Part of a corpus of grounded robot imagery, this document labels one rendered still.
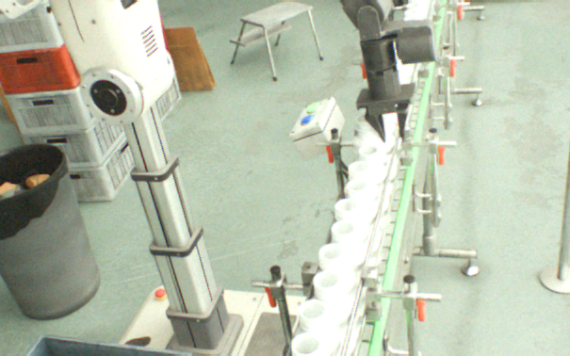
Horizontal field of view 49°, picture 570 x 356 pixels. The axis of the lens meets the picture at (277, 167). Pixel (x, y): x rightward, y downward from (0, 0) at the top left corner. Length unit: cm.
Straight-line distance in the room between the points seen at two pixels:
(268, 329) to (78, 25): 114
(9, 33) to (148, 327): 166
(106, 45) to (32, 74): 186
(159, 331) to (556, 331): 138
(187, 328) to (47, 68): 170
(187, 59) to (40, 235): 223
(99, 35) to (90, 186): 212
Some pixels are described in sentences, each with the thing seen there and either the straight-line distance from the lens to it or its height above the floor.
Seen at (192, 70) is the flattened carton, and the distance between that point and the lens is 452.
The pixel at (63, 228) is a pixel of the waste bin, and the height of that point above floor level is 40.
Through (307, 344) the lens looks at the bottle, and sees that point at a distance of 81.
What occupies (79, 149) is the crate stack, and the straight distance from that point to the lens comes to 340.
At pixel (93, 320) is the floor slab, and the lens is 277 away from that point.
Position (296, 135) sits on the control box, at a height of 110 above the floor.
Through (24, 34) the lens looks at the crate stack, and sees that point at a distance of 323.
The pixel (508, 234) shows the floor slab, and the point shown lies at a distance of 283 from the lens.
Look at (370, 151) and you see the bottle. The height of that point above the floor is 115.
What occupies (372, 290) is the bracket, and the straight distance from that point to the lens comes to 96.
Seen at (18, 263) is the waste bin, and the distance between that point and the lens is 267.
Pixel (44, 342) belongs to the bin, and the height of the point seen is 94.
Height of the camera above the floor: 173
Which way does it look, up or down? 30 degrees down
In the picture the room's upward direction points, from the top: 10 degrees counter-clockwise
